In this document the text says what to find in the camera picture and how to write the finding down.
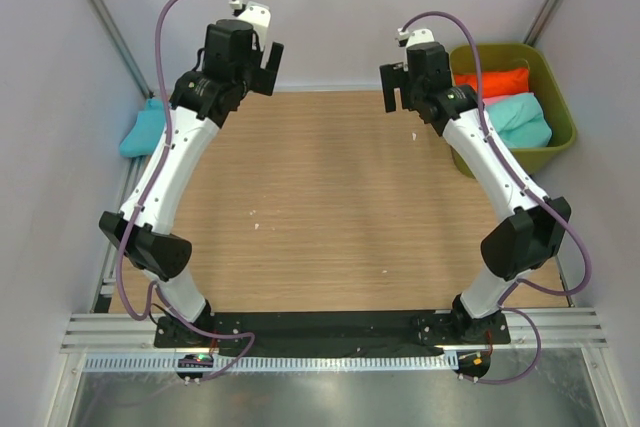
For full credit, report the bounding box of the blue t shirt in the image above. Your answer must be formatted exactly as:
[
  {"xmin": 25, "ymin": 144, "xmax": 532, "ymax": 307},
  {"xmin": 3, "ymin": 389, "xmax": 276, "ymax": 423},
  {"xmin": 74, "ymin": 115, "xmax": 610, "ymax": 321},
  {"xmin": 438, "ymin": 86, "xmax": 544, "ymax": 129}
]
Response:
[{"xmin": 119, "ymin": 98, "xmax": 166, "ymax": 158}]

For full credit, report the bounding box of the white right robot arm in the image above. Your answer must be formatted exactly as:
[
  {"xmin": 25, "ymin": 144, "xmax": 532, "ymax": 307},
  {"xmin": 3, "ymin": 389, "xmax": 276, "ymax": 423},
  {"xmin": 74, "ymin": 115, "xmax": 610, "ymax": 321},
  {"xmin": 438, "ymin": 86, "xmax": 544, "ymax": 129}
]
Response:
[{"xmin": 380, "ymin": 40, "xmax": 571, "ymax": 344}]

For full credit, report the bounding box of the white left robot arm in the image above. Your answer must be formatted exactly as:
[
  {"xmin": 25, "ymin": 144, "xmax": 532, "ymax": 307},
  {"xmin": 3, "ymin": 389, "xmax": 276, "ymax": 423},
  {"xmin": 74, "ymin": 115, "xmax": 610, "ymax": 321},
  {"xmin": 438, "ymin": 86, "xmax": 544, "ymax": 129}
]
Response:
[{"xmin": 99, "ymin": 7, "xmax": 284, "ymax": 347}]

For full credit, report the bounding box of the pink folded t shirt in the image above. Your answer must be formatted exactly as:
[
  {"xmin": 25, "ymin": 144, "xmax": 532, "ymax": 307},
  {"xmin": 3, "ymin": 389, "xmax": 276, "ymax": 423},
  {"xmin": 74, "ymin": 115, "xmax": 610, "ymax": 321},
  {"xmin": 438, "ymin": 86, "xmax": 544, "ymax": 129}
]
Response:
[{"xmin": 484, "ymin": 95, "xmax": 509, "ymax": 106}]

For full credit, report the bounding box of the olive green plastic tub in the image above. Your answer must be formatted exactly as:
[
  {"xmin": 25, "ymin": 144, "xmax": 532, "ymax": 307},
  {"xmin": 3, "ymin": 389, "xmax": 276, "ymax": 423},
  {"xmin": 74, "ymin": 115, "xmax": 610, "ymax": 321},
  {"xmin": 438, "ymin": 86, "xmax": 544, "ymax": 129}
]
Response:
[{"xmin": 478, "ymin": 43, "xmax": 576, "ymax": 174}]

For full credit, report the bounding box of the orange folded t shirt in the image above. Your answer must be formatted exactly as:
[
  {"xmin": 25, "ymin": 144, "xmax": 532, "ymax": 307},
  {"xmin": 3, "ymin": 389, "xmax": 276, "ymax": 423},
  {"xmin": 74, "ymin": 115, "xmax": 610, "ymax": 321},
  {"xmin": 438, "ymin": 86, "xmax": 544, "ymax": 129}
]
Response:
[{"xmin": 453, "ymin": 67, "xmax": 529, "ymax": 98}]

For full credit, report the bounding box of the mint green folded t shirt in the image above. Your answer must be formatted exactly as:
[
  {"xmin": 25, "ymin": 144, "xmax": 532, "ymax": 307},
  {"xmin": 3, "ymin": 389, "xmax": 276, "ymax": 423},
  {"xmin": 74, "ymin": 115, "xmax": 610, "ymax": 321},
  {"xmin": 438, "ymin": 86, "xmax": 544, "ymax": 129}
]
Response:
[{"xmin": 485, "ymin": 92, "xmax": 552, "ymax": 149}]

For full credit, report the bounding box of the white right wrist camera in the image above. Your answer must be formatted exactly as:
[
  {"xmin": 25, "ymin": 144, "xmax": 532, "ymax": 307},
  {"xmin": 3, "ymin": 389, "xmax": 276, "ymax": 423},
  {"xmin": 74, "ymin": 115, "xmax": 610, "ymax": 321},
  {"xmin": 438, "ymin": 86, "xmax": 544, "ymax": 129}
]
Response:
[{"xmin": 395, "ymin": 28, "xmax": 435, "ymax": 48}]

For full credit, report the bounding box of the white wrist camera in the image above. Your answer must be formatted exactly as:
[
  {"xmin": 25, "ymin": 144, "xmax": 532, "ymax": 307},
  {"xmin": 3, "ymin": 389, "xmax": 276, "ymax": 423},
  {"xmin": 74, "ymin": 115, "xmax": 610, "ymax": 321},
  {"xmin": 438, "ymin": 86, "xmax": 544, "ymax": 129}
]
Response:
[
  {"xmin": 395, "ymin": 28, "xmax": 435, "ymax": 48},
  {"xmin": 229, "ymin": 0, "xmax": 272, "ymax": 50}
]

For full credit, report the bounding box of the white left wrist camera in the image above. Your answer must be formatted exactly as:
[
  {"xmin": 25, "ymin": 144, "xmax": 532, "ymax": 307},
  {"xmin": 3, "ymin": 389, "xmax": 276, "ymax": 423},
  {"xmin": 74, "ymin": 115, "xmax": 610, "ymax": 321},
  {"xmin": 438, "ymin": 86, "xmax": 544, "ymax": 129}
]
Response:
[{"xmin": 229, "ymin": 0, "xmax": 272, "ymax": 50}]

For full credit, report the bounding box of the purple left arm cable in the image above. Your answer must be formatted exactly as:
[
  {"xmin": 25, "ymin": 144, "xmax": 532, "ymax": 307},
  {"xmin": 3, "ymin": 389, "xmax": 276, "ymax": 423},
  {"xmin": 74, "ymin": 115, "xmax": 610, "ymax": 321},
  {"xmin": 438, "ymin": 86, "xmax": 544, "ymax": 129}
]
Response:
[{"xmin": 114, "ymin": 0, "xmax": 256, "ymax": 382}]

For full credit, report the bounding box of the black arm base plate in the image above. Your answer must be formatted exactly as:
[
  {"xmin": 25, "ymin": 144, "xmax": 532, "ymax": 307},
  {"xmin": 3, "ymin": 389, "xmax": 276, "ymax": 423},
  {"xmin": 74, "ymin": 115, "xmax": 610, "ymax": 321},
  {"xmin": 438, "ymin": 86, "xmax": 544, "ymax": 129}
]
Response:
[{"xmin": 152, "ymin": 309, "xmax": 512, "ymax": 349}]

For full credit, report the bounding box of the slotted grey cable duct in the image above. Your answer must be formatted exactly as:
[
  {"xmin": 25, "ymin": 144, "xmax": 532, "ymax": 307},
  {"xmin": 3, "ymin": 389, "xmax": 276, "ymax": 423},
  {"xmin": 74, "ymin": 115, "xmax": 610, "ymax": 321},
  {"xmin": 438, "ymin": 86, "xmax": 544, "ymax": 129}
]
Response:
[{"xmin": 83, "ymin": 351, "xmax": 458, "ymax": 374}]

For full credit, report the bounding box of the aluminium front frame rail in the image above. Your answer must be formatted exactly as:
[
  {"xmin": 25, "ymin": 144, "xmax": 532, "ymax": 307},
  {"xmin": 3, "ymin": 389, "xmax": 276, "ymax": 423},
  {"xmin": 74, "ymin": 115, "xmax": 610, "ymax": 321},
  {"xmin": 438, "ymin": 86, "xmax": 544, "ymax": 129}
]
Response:
[{"xmin": 61, "ymin": 307, "xmax": 608, "ymax": 352}]

